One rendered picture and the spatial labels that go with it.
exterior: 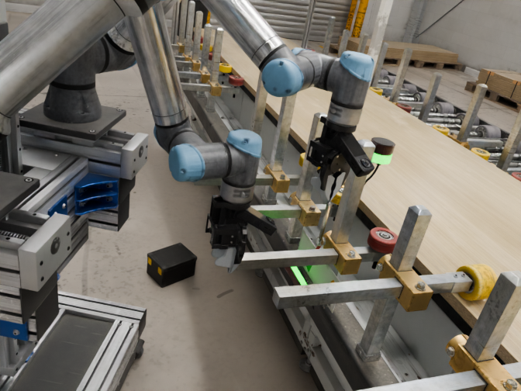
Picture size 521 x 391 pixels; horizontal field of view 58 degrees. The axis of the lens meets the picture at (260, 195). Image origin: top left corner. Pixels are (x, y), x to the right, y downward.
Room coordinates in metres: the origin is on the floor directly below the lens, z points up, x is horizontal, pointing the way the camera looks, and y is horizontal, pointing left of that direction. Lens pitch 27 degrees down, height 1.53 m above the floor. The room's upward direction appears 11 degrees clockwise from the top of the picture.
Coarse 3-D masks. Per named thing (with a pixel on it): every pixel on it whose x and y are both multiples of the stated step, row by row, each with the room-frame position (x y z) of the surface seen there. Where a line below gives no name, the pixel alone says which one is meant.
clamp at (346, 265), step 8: (328, 232) 1.14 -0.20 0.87; (328, 240) 1.10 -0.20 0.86; (336, 248) 1.06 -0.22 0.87; (344, 248) 1.06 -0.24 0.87; (352, 248) 1.07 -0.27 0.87; (344, 256) 1.03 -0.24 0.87; (360, 256) 1.04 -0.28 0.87; (336, 264) 1.04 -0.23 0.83; (344, 264) 1.01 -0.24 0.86; (352, 264) 1.02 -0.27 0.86; (360, 264) 1.03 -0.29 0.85; (344, 272) 1.02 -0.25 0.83; (352, 272) 1.03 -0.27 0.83
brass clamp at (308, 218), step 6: (294, 192) 1.37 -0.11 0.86; (288, 198) 1.35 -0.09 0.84; (294, 198) 1.33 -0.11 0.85; (294, 204) 1.33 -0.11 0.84; (300, 204) 1.29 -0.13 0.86; (306, 204) 1.30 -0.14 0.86; (312, 204) 1.30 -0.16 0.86; (306, 210) 1.26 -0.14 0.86; (318, 210) 1.27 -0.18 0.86; (300, 216) 1.27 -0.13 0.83; (306, 216) 1.24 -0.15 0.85; (312, 216) 1.25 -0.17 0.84; (318, 216) 1.26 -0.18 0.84; (306, 222) 1.25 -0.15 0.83; (312, 222) 1.25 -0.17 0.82; (318, 222) 1.26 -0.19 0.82
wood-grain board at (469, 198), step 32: (224, 32) 3.84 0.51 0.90; (320, 96) 2.44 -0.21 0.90; (384, 128) 2.10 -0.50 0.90; (416, 128) 2.19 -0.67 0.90; (416, 160) 1.76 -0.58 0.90; (448, 160) 1.83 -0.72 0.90; (480, 160) 1.90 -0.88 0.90; (384, 192) 1.40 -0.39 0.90; (416, 192) 1.45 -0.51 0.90; (448, 192) 1.50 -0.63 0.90; (480, 192) 1.55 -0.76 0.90; (512, 192) 1.61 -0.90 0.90; (384, 224) 1.19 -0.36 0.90; (448, 224) 1.26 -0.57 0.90; (480, 224) 1.30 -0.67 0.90; (512, 224) 1.34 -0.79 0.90; (416, 256) 1.04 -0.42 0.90; (448, 256) 1.07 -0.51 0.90; (480, 256) 1.10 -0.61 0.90; (512, 256) 1.14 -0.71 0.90; (512, 352) 0.75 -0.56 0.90
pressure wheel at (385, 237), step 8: (376, 232) 1.12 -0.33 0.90; (384, 232) 1.12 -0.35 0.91; (392, 232) 1.13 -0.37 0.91; (368, 240) 1.10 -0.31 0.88; (376, 240) 1.08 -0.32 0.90; (384, 240) 1.08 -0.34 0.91; (392, 240) 1.09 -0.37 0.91; (376, 248) 1.08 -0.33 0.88; (384, 248) 1.07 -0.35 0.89; (392, 248) 1.08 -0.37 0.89; (376, 264) 1.11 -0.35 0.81
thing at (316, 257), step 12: (264, 252) 0.99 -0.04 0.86; (276, 252) 1.00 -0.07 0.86; (288, 252) 1.01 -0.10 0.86; (300, 252) 1.02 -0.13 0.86; (312, 252) 1.03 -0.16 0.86; (324, 252) 1.04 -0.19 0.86; (360, 252) 1.08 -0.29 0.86; (372, 252) 1.09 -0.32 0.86; (240, 264) 0.94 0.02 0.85; (252, 264) 0.95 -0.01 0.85; (264, 264) 0.97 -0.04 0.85; (276, 264) 0.98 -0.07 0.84; (288, 264) 0.99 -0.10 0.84; (300, 264) 1.00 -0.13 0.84; (312, 264) 1.02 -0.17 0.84; (324, 264) 1.03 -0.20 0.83
